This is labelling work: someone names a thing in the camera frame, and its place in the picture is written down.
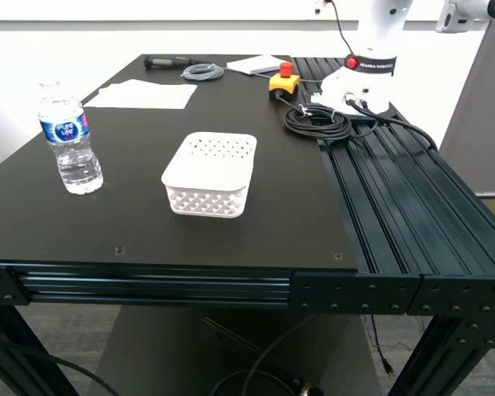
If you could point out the clear plastic water bottle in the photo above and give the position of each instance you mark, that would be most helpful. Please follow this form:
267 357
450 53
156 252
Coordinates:
72 156

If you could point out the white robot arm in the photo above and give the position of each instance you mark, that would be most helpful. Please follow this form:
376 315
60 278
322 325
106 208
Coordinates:
367 82

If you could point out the white perforated plastic basket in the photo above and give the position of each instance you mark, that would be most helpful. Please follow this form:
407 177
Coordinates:
208 171

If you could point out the yellow emergency stop button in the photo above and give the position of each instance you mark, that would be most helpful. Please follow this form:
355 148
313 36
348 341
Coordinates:
284 82

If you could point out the white booklet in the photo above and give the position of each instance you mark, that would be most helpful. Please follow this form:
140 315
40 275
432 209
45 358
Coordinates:
255 64

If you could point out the white paper sheet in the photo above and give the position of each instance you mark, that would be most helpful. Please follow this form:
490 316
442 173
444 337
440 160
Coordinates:
125 83
148 98

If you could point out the black handheld enabling device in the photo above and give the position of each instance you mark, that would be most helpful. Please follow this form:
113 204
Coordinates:
161 62

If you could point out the grey partition panel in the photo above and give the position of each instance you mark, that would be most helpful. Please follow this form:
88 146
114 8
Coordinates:
478 123

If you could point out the black aluminium table frame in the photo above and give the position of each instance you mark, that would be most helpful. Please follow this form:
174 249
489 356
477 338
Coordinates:
375 288

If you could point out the white wall outlet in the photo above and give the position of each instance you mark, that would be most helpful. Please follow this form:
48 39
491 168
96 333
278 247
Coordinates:
318 6

